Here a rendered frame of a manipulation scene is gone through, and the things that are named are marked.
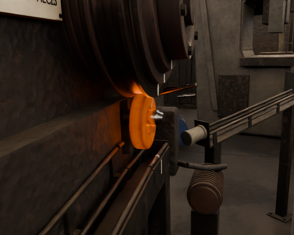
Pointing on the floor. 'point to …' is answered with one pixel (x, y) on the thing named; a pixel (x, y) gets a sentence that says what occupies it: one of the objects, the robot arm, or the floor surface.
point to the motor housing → (205, 201)
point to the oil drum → (276, 53)
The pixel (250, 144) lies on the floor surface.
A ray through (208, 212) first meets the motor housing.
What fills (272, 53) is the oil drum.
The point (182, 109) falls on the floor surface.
